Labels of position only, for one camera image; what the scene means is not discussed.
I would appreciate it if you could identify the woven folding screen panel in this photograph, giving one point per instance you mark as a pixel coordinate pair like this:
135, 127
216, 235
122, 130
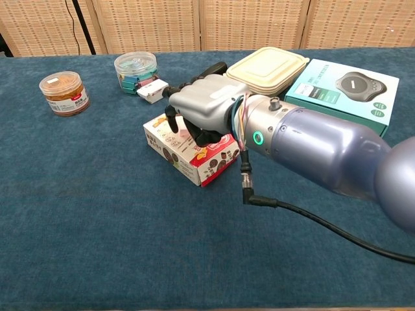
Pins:
146, 22
39, 26
356, 22
253, 22

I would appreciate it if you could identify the blue table cloth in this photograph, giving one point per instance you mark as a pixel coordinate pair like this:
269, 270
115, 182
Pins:
97, 226

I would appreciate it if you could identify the teal speaker product box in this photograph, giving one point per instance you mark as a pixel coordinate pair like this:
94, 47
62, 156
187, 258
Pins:
311, 81

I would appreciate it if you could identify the small white cardboard box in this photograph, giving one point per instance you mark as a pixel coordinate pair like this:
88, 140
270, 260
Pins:
152, 90

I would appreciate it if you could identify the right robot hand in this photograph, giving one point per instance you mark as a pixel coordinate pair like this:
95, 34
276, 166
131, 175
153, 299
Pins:
207, 100

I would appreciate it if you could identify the black stapler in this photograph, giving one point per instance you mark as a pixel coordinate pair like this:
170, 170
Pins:
215, 68

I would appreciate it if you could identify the clear tub of binder clips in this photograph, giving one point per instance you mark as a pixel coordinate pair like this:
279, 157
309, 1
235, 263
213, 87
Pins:
136, 71

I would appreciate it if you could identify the black tripod stand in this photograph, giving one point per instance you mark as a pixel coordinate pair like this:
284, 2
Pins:
85, 29

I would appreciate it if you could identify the beige lidded food container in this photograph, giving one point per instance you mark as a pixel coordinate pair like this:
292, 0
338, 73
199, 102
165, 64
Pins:
269, 69

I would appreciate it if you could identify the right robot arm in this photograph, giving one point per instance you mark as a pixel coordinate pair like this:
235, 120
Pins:
324, 142

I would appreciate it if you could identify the clear jar brown contents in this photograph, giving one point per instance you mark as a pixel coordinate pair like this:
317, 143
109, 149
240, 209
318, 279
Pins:
65, 97

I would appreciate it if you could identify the red white snack box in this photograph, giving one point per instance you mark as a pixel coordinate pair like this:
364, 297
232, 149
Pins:
181, 162

